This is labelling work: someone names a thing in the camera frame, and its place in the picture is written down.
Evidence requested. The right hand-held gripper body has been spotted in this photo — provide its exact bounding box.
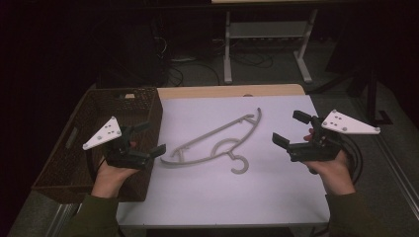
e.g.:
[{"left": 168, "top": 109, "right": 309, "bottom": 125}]
[{"left": 286, "top": 109, "right": 381, "bottom": 163}]

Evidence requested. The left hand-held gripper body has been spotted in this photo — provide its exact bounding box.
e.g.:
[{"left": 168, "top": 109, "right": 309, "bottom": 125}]
[{"left": 82, "top": 116, "right": 155, "bottom": 171}]

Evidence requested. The person's left hand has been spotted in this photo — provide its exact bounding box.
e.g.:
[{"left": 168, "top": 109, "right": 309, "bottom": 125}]
[{"left": 90, "top": 140, "right": 141, "bottom": 199}]

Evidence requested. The person's right hand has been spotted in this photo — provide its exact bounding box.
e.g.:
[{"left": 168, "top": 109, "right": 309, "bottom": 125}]
[{"left": 302, "top": 127, "right": 358, "bottom": 196}]

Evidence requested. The black metal stand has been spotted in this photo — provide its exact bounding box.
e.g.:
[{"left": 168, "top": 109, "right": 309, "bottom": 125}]
[{"left": 309, "top": 65, "right": 395, "bottom": 126}]

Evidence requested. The grey plastic clothes hanger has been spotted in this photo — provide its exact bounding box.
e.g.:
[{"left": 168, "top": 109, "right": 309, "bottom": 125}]
[{"left": 159, "top": 107, "right": 264, "bottom": 176}]

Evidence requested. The brown wicker basket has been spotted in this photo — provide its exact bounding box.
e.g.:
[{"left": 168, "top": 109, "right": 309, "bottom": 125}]
[{"left": 32, "top": 86, "right": 164, "bottom": 203}]

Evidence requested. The white table mat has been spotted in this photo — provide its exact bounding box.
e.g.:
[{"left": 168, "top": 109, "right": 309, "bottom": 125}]
[{"left": 116, "top": 94, "right": 331, "bottom": 229}]

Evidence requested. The thick black cable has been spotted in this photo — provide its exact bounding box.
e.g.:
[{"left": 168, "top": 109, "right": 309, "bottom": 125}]
[{"left": 339, "top": 133, "right": 365, "bottom": 186}]

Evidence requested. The black floor cable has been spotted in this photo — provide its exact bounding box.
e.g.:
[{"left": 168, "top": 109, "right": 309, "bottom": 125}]
[
  {"left": 229, "top": 50, "right": 275, "bottom": 69},
  {"left": 165, "top": 58, "right": 221, "bottom": 87}
]

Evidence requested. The aluminium rail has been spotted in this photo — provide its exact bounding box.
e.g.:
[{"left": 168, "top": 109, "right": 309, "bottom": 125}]
[
  {"left": 45, "top": 202, "right": 82, "bottom": 237},
  {"left": 375, "top": 133, "right": 419, "bottom": 208}
]

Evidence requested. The white metal desk frame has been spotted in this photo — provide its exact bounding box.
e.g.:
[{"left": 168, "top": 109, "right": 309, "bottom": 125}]
[{"left": 222, "top": 9, "right": 319, "bottom": 85}]

